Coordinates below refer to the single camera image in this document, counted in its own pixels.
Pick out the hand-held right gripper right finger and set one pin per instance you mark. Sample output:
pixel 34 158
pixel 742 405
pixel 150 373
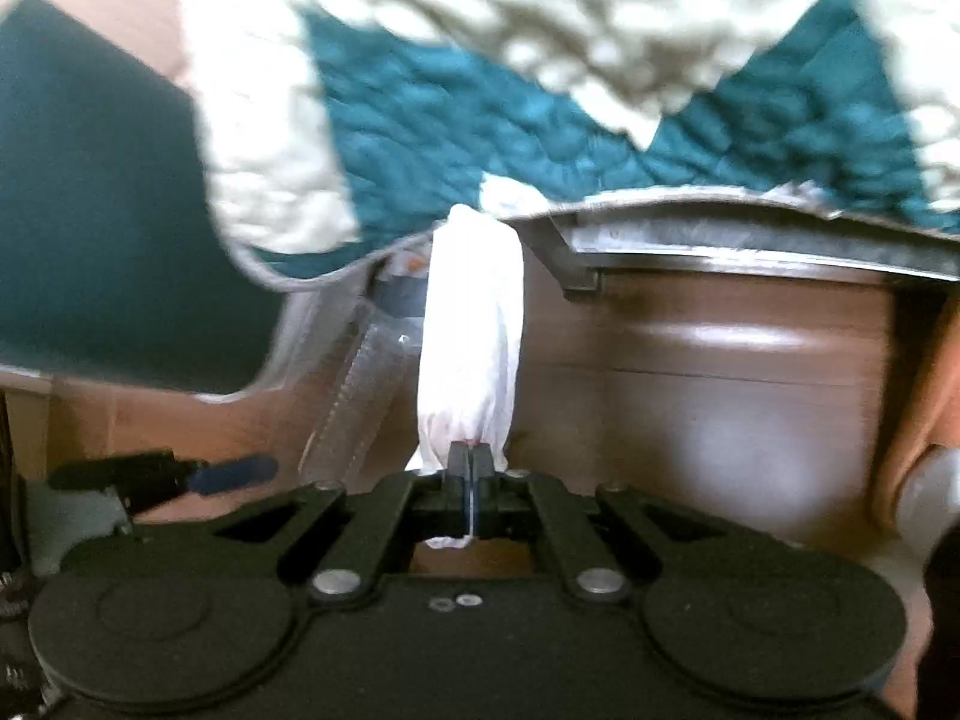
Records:
pixel 481 487

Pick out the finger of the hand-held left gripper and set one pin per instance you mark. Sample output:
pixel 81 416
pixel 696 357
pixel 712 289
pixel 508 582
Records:
pixel 236 472

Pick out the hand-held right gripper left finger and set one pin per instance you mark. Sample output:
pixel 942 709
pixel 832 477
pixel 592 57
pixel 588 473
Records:
pixel 459 487

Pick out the white tissue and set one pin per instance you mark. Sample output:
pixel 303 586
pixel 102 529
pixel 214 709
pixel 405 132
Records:
pixel 469 330

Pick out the clear plastic bottle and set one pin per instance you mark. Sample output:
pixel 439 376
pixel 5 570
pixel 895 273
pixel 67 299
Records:
pixel 360 382

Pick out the white bin liner bag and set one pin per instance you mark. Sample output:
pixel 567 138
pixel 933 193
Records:
pixel 315 330

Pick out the brown wooden bed board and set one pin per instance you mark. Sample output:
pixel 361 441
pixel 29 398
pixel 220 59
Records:
pixel 712 390

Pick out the teal chevron quilted blanket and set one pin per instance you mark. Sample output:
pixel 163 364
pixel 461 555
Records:
pixel 450 105

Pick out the grey round object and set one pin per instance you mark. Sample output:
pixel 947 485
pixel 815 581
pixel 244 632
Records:
pixel 934 491

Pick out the metal bed frame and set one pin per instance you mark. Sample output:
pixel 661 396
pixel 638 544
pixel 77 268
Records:
pixel 750 244

